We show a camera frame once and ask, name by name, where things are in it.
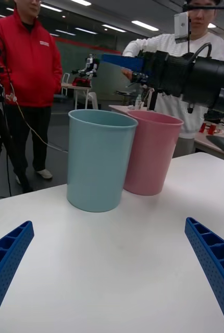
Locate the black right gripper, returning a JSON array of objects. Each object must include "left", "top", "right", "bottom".
[{"left": 101, "top": 50, "right": 196, "bottom": 98}]

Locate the white side table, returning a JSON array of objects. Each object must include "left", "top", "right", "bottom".
[{"left": 61, "top": 77, "right": 92, "bottom": 110}]

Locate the pale blue plastic bin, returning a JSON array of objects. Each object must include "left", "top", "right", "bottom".
[{"left": 66, "top": 109, "right": 139, "bottom": 213}]

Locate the small humanoid robot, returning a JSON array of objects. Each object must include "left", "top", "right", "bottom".
[{"left": 71, "top": 54, "right": 101, "bottom": 79}]

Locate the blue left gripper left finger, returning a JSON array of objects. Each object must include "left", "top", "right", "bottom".
[{"left": 0, "top": 220, "right": 35, "bottom": 333}]

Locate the pale work desk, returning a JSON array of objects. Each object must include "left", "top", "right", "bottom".
[{"left": 194, "top": 121, "right": 224, "bottom": 164}]

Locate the person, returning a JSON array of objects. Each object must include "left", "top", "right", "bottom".
[
  {"left": 122, "top": 0, "right": 224, "bottom": 157},
  {"left": 0, "top": 0, "right": 63, "bottom": 186}
]

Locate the white chair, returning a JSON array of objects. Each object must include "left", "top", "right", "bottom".
[{"left": 87, "top": 91, "right": 99, "bottom": 110}]

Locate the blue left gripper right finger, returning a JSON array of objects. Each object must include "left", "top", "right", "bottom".
[{"left": 184, "top": 217, "right": 224, "bottom": 333}]

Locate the pink plastic bin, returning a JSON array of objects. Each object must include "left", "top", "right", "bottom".
[{"left": 122, "top": 110, "right": 184, "bottom": 196}]

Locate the pale cable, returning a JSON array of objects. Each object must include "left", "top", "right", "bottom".
[{"left": 5, "top": 78, "right": 69, "bottom": 153}]

